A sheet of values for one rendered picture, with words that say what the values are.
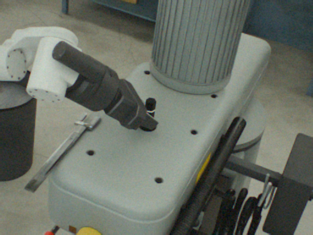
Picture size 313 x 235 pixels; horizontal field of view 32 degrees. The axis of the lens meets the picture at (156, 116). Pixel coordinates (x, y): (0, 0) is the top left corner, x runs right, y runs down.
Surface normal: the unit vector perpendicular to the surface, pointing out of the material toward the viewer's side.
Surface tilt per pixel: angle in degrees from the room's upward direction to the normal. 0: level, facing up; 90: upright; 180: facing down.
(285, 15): 90
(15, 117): 94
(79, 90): 69
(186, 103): 0
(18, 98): 0
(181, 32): 90
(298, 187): 90
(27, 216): 0
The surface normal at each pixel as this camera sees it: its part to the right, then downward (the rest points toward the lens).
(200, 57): 0.03, 0.62
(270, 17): -0.40, 0.52
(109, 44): 0.13, -0.78
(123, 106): 0.38, 0.62
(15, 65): 0.92, 0.04
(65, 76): 0.75, -0.09
